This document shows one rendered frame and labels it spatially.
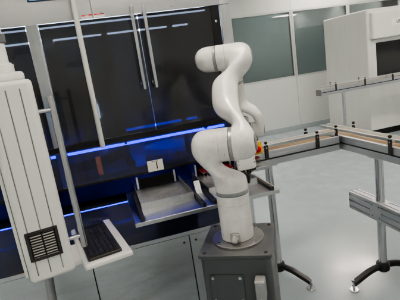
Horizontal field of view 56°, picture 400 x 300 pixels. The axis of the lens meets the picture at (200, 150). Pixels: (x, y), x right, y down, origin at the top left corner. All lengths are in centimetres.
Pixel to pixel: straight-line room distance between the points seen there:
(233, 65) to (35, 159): 80
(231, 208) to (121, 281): 108
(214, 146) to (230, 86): 25
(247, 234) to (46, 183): 76
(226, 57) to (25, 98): 75
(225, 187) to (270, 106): 607
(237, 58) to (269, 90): 586
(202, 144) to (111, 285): 121
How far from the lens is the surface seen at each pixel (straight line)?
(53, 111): 147
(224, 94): 138
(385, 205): 251
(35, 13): 201
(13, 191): 150
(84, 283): 225
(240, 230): 138
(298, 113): 764
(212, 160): 131
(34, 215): 152
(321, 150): 254
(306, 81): 768
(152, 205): 183
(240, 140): 127
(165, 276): 229
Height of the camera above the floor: 151
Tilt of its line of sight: 13 degrees down
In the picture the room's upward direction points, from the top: 8 degrees counter-clockwise
